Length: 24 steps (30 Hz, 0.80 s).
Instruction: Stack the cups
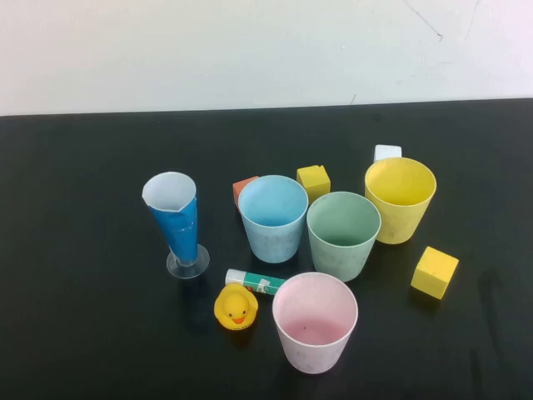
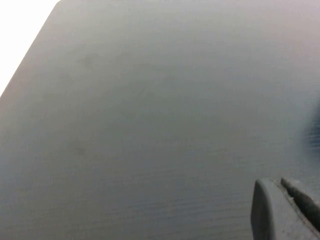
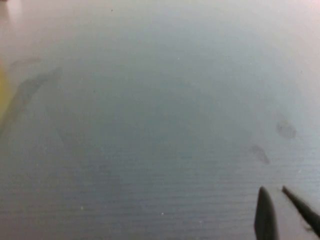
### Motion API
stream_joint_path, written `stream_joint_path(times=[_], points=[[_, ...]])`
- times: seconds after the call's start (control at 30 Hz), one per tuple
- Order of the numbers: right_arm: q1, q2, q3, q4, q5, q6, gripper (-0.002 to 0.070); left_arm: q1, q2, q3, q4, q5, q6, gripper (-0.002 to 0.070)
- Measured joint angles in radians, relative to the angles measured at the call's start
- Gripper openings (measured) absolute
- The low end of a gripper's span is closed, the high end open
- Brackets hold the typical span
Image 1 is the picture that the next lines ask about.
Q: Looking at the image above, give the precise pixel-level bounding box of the clear cone glass blue paper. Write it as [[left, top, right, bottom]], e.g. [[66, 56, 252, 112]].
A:
[[141, 171, 211, 279]]

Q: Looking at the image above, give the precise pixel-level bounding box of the white cube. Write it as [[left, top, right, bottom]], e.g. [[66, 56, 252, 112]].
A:
[[373, 144, 403, 164]]

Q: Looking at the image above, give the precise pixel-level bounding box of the green white glue stick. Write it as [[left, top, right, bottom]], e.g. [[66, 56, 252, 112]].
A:
[[225, 268, 287, 296]]

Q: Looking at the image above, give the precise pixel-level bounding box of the yellow plastic cup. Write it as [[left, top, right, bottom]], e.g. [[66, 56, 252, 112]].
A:
[[364, 157, 438, 246]]

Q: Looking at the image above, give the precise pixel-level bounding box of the orange red block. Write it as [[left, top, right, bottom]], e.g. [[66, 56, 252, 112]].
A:
[[232, 175, 260, 208]]

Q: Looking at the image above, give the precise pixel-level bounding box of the pink plastic cup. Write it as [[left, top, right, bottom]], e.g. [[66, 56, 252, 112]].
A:
[[271, 272, 359, 375]]

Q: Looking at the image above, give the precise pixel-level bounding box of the yellow rubber duck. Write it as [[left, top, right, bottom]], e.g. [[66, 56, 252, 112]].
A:
[[213, 282, 259, 332]]

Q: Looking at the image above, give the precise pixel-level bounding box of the light green plastic cup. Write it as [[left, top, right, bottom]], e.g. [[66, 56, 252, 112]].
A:
[[306, 191, 382, 283]]

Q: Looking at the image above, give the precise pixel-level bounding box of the light blue plastic cup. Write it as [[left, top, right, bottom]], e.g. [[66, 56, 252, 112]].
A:
[[237, 174, 310, 264]]

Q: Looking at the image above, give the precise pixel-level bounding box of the notched yellow cube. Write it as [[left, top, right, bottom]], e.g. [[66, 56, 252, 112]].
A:
[[296, 164, 331, 205]]

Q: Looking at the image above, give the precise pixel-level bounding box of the large yellow cube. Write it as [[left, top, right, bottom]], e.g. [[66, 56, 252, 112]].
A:
[[410, 246, 460, 301]]

